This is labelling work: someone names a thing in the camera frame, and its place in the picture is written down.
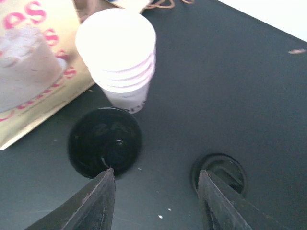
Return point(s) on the brown kraft paper bag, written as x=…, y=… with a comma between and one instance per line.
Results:
x=141, y=5

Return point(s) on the small stack paper cups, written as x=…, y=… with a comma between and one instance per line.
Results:
x=118, y=46

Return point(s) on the cream paper bag pink sides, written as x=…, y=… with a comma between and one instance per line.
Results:
x=40, y=68

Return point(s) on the stacked pulp cup carriers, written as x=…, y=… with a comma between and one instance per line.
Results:
x=86, y=8

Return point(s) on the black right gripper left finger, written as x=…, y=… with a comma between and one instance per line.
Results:
x=91, y=208

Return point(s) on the black coffee cup lid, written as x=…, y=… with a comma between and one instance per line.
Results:
x=225, y=167

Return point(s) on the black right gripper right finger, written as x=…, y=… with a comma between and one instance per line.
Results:
x=225, y=209

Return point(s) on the black lid stack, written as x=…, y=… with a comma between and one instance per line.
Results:
x=105, y=138

